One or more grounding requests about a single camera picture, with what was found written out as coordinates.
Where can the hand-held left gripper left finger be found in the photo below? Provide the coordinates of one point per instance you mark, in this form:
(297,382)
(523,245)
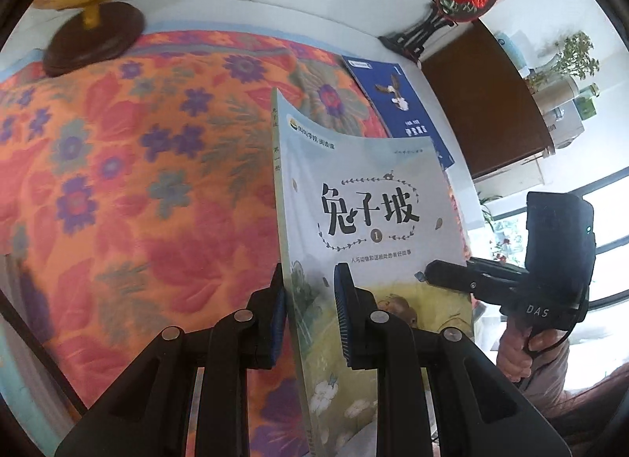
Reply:
(277,319)

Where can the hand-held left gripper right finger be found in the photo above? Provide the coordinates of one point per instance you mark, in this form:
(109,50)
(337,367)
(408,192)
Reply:
(344,319)

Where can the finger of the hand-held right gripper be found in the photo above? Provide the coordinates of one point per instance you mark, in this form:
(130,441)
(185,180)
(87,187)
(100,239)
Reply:
(452,276)

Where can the white book with pond cover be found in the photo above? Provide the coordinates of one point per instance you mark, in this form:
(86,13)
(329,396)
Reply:
(373,182)

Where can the blue book with bird cover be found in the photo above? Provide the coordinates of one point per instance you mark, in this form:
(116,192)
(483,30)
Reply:
(408,113)

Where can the person's right forearm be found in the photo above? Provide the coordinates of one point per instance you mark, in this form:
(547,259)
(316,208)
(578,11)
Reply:
(550,368)

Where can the person's right hand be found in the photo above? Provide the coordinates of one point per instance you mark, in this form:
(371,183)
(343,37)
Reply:
(511,349)

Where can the green potted plant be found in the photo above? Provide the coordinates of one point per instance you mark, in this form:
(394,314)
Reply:
(575,56)
(491,221)

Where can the white drawer cabinet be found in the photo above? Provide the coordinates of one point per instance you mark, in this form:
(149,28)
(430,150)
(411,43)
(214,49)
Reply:
(506,182)

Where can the white container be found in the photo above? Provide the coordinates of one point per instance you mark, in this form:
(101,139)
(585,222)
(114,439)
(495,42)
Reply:
(560,113)

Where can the dark wooden cabinet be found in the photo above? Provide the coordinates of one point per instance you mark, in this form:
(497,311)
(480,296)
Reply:
(491,108)

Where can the orange floral mat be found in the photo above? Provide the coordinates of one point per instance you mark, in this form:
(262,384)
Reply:
(147,191)

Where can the light blue box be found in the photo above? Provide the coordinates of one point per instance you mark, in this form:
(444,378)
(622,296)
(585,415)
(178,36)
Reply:
(511,47)

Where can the antique style desk globe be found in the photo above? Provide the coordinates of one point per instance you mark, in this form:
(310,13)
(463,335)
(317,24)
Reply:
(93,39)

